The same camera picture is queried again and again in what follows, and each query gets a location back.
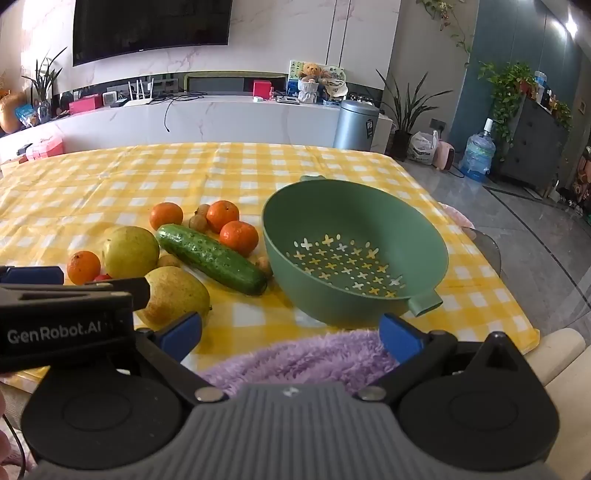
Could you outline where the pink storage box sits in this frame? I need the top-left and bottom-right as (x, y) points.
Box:
(25, 137), (64, 162)

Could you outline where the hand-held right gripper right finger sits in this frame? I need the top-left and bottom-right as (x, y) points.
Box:
(353, 313), (528, 402)

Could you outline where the long-leaf potted plant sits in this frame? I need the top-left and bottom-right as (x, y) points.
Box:
(376, 69), (440, 161)

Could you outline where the white router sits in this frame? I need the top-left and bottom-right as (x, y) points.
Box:
(124, 78), (158, 108)

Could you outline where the blue snack bag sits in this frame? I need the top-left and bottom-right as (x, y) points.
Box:
(14, 104), (38, 128)

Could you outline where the green colander bowl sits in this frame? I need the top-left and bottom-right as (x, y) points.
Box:
(262, 175), (450, 326)

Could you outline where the black television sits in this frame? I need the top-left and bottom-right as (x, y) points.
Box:
(73, 0), (234, 68)

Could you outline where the purple fluffy cushion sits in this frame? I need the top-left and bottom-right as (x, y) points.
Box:
(198, 329), (403, 400)

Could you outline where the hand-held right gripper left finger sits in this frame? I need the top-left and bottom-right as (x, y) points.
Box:
(133, 312), (230, 403)

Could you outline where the round glass side table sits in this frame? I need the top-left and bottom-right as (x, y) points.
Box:
(462, 226), (502, 278)

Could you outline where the brown teddy bear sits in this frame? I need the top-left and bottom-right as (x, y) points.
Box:
(298, 62), (324, 85)

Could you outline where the orchid in glass vase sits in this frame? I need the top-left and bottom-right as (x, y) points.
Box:
(21, 46), (68, 123)

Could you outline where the orange gourd ornament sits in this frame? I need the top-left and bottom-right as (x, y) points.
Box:
(0, 90), (27, 136)

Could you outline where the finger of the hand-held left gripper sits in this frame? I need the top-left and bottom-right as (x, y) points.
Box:
(83, 276), (151, 308)
(0, 266), (64, 286)

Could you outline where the green cucumber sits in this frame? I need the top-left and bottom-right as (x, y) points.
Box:
(154, 223), (269, 296)

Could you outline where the colourful picture board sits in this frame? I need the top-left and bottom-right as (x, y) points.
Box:
(288, 60), (347, 100)

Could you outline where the grey drawer cabinet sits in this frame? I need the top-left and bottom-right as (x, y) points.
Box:
(492, 97), (571, 195)

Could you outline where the cream chair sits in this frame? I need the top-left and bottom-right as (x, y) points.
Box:
(522, 328), (591, 403)

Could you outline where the orange tangerine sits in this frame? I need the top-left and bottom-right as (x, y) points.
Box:
(67, 250), (101, 285)
(149, 202), (184, 232)
(206, 200), (241, 234)
(219, 220), (260, 258)

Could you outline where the yellow checked tablecloth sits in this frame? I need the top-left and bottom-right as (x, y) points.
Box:
(0, 142), (541, 403)

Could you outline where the grey metal trash can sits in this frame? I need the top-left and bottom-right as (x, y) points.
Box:
(333, 99), (380, 151)

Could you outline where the hanging vine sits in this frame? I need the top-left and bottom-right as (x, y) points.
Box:
(418, 0), (477, 68)

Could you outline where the leafy green trailing plant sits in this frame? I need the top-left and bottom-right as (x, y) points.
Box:
(478, 60), (537, 149)

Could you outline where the yellow-green pear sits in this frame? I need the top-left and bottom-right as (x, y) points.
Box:
(139, 267), (212, 326)
(102, 226), (160, 280)

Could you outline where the magenta box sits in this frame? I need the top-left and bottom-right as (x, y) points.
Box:
(69, 93), (102, 113)

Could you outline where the white plastic bag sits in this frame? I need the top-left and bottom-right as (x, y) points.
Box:
(406, 130), (439, 166)

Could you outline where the white marble media cabinet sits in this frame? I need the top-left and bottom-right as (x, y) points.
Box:
(0, 95), (394, 163)

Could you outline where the blue water jug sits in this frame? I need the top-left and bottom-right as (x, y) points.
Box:
(459, 117), (498, 184)

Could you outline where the black cable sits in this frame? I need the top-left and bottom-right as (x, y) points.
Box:
(164, 95), (206, 133)

